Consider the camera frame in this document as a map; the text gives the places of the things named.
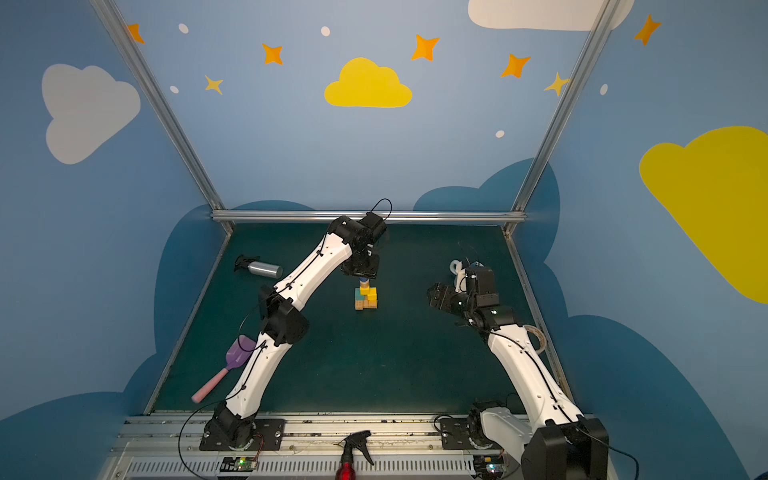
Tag left controller board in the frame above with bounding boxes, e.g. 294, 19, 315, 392
219, 456, 259, 474

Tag controller board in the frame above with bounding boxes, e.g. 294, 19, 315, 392
472, 455, 507, 480
219, 456, 259, 474

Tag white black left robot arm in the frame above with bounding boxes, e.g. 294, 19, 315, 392
200, 211, 386, 451

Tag aluminium frame post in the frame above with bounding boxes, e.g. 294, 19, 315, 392
90, 0, 225, 213
503, 0, 621, 240

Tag aluminium back frame rail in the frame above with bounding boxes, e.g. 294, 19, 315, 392
211, 210, 526, 224

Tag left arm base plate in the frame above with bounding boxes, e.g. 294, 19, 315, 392
199, 418, 285, 452

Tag red spray bottle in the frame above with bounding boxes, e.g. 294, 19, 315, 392
335, 430, 375, 480

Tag silver spray bottle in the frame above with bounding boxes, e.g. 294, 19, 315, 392
234, 255, 283, 279

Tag white tape roll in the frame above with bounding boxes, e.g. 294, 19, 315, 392
523, 325, 548, 355

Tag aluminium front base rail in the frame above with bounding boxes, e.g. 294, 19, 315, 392
99, 407, 538, 479

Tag purple pink brush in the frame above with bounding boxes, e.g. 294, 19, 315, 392
191, 335, 256, 404

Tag aluminium left frame post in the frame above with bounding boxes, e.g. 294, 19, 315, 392
90, 0, 225, 213

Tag aluminium right frame post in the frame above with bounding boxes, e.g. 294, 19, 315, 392
503, 0, 621, 240

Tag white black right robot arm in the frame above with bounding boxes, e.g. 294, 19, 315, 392
427, 283, 614, 479

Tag right controller board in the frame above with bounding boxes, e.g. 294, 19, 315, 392
472, 455, 507, 480

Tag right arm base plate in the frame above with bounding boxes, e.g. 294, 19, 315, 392
436, 417, 501, 451

